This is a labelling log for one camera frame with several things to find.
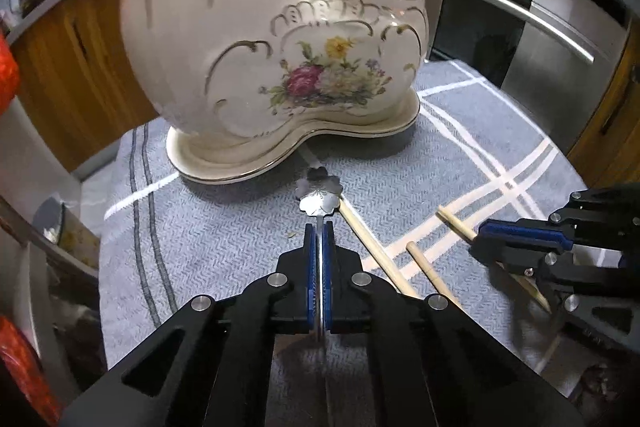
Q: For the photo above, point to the cream floral ceramic utensil holder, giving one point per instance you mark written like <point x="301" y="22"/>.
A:
<point x="225" y="32"/>

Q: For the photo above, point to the cream ceramic drip saucer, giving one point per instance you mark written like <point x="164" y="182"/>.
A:
<point x="225" y="157"/>

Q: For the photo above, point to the flower-shaped small spoon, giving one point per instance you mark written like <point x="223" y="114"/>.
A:
<point x="320" y="199"/>

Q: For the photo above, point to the stainless steel built-in oven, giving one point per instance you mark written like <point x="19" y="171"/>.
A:
<point x="525" y="37"/>

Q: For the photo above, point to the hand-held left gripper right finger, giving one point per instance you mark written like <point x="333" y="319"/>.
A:
<point x="329" y="267"/>

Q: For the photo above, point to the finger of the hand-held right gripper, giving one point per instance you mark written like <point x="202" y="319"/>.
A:
<point x="590" y="287"/>
<point x="525" y="232"/>

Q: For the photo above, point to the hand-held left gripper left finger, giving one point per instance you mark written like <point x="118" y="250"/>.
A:
<point x="311" y="267"/>

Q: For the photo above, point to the large red plastic bag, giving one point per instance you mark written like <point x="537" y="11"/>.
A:
<point x="20" y="367"/>

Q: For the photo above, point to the hanging red plastic bag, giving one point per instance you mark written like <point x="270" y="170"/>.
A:
<point x="7" y="72"/>

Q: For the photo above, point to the grey striped cloth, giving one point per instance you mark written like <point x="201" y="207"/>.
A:
<point x="210" y="232"/>

